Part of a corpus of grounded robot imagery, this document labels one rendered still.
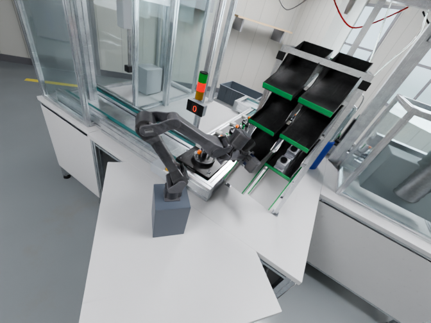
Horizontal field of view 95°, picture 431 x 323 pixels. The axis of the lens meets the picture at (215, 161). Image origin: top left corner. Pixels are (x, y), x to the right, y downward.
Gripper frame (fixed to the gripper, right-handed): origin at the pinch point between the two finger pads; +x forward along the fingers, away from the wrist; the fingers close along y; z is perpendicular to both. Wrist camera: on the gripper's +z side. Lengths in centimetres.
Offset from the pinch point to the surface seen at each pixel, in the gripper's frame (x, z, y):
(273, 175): 22.4, -5.3, -11.2
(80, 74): -31, -27, 100
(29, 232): -40, -158, 84
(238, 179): 14.1, -18.2, -0.6
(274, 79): 1.6, 31.0, 11.7
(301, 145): 7.5, 17.1, -13.7
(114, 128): -14, -45, 75
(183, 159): 4.5, -31.5, 29.8
